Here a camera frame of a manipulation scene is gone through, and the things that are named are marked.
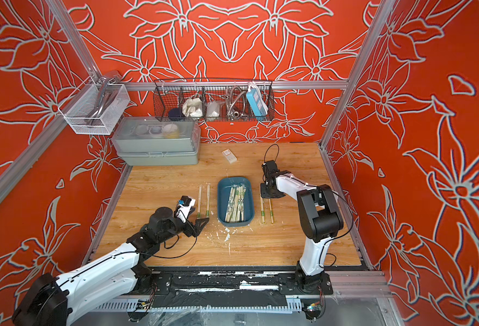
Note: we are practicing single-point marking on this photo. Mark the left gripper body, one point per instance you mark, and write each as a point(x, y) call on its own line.
point(187, 229)

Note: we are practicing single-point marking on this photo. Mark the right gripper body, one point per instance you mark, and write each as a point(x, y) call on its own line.
point(266, 192)

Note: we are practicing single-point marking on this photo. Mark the chopstick pair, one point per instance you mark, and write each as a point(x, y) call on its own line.
point(263, 220)
point(199, 201)
point(207, 210)
point(271, 211)

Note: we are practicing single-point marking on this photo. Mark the blue plastic storage box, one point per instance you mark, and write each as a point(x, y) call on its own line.
point(224, 188)

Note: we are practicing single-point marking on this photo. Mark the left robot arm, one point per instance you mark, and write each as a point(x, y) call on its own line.
point(63, 299)

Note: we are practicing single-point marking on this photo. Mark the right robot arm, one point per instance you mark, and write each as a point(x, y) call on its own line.
point(319, 217)

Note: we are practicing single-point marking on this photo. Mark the chopstick pairs bundle in box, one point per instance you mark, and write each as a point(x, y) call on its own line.
point(235, 212)

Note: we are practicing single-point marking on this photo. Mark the small white labelled box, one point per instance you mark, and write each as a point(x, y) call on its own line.
point(230, 156)

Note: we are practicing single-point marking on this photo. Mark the grey lidded storage container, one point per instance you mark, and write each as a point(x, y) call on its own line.
point(147, 142)

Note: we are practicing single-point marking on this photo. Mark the light blue carton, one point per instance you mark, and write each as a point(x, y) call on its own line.
point(257, 103)

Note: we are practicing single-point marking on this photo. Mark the metal whisk utensil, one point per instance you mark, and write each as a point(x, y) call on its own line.
point(235, 101)

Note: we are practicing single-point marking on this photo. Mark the white crumpled bag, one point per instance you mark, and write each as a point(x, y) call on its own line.
point(192, 108)

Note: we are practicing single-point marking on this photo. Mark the metal tongs in basket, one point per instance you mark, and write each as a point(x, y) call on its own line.
point(106, 95)

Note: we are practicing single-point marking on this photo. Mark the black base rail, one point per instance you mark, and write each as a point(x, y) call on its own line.
point(229, 286)

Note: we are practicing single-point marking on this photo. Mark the black wire wall basket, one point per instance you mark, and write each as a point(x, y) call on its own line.
point(169, 96)

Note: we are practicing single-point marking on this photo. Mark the white wire wall basket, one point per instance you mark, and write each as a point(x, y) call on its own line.
point(81, 105)

